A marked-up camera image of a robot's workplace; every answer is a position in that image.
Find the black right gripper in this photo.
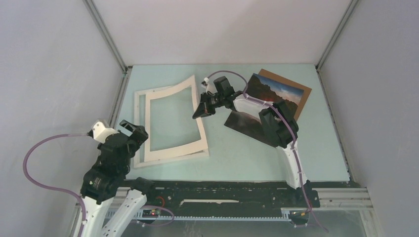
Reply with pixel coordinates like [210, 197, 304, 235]
[193, 92, 224, 119]

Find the white photo mat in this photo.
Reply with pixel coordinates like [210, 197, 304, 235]
[142, 75, 209, 165]

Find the sunset landscape photo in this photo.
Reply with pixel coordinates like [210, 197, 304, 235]
[224, 74, 302, 147]

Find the brown backing board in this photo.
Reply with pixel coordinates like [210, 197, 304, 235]
[259, 69, 312, 120]

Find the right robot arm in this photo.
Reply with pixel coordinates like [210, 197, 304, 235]
[192, 77, 308, 206]

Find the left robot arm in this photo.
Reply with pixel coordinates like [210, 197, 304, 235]
[77, 119, 156, 237]

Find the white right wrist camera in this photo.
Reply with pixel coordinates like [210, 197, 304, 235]
[201, 77, 209, 88]

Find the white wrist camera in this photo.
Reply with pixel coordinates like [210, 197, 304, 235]
[87, 119, 118, 144]
[201, 77, 209, 88]

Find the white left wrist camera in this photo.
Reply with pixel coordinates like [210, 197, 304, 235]
[87, 119, 118, 144]

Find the white picture frame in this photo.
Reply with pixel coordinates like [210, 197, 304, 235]
[133, 85, 210, 169]

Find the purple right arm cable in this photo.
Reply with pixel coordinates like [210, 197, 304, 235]
[207, 70, 330, 234]

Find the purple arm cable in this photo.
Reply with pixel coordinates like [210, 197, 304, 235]
[23, 132, 176, 237]
[207, 70, 330, 234]

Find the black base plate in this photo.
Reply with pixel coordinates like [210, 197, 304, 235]
[123, 178, 320, 218]

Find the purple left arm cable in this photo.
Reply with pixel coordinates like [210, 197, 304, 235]
[23, 132, 176, 237]

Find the aluminium corner rail left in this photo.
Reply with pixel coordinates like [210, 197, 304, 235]
[83, 0, 128, 74]

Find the aluminium corner rail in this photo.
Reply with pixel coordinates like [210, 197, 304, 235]
[83, 0, 128, 74]
[316, 0, 360, 72]

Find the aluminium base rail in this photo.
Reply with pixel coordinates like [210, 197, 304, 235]
[70, 182, 378, 237]

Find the aluminium corner rail right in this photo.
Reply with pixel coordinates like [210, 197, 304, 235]
[316, 0, 360, 72]

